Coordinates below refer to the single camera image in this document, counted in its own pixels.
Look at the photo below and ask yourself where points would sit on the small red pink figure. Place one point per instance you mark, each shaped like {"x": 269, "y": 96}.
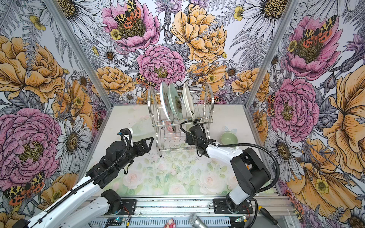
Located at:
{"x": 170, "y": 224}

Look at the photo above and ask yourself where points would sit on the cream white plate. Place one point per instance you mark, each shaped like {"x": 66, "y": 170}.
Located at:
{"x": 188, "y": 101}

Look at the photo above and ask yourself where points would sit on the chrome two-tier dish rack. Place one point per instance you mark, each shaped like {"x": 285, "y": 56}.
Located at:
{"x": 203, "y": 99}

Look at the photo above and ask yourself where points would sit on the pink black patterned bowl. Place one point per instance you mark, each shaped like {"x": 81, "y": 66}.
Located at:
{"x": 169, "y": 127}

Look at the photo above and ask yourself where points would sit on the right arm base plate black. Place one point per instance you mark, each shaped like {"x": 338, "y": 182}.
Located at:
{"x": 224, "y": 206}

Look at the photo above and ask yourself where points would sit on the mint green plate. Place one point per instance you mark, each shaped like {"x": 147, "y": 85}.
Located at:
{"x": 175, "y": 102}

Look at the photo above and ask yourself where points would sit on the silver microphone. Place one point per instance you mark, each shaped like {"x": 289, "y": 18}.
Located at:
{"x": 196, "y": 222}

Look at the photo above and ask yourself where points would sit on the light green bowl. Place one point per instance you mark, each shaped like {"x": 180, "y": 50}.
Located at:
{"x": 228, "y": 138}

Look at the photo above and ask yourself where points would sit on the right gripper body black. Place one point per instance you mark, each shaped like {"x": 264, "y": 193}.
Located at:
{"x": 191, "y": 141}

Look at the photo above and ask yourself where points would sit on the green tinted glass cup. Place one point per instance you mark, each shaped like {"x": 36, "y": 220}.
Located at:
{"x": 190, "y": 123}

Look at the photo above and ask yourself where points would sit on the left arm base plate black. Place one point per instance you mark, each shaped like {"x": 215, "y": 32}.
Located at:
{"x": 123, "y": 207}

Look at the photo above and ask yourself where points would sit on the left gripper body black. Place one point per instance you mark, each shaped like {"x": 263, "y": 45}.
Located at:
{"x": 132, "y": 153}

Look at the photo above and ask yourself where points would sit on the aluminium frame rail front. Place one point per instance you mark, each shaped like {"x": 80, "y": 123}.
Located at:
{"x": 147, "y": 206}

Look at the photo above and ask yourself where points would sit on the black handled screwdriver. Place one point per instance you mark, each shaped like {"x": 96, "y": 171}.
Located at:
{"x": 267, "y": 215}

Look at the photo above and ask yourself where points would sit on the watermelon pattern plate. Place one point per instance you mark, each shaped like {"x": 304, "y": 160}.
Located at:
{"x": 164, "y": 97}

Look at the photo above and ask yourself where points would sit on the green circuit board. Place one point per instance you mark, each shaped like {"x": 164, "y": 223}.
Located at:
{"x": 114, "y": 221}

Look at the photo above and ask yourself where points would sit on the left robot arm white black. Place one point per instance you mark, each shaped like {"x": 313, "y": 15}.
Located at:
{"x": 98, "y": 177}

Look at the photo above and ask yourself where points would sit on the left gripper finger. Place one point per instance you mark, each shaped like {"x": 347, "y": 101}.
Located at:
{"x": 144, "y": 149}
{"x": 147, "y": 141}

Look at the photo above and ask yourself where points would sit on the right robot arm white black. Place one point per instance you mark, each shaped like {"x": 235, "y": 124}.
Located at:
{"x": 250, "y": 172}

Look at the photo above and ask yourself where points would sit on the clear glass plate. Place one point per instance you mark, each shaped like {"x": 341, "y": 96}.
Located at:
{"x": 141, "y": 130}

